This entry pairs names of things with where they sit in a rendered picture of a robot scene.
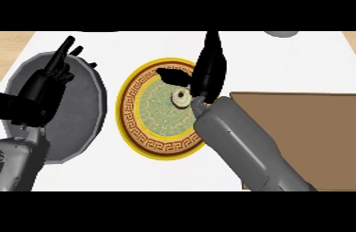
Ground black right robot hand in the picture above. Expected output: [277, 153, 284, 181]
[154, 30, 228, 104]

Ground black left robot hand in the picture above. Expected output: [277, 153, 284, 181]
[0, 35, 98, 127]

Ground cupcake with pale frosting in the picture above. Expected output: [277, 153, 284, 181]
[169, 87, 194, 110]

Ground round dark grey tray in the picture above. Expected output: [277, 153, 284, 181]
[1, 51, 107, 165]

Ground yellow patterned plate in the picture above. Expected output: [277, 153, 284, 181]
[115, 57, 208, 161]

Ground grey rounded object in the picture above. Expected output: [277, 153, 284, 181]
[264, 30, 299, 39]

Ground flat brown board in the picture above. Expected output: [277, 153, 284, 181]
[228, 91, 356, 191]

